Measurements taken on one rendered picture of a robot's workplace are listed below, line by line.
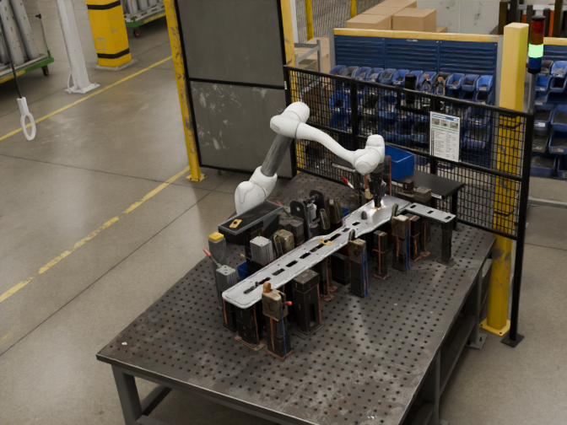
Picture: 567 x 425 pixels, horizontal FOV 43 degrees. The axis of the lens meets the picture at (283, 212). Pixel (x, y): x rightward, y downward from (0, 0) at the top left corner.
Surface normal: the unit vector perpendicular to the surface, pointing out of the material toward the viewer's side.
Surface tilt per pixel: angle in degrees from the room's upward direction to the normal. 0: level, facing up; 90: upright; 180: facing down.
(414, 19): 90
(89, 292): 0
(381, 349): 0
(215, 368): 0
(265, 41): 91
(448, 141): 90
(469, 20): 90
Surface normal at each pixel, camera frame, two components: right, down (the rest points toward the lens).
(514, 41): -0.69, 0.39
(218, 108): -0.49, 0.43
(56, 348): -0.08, -0.88
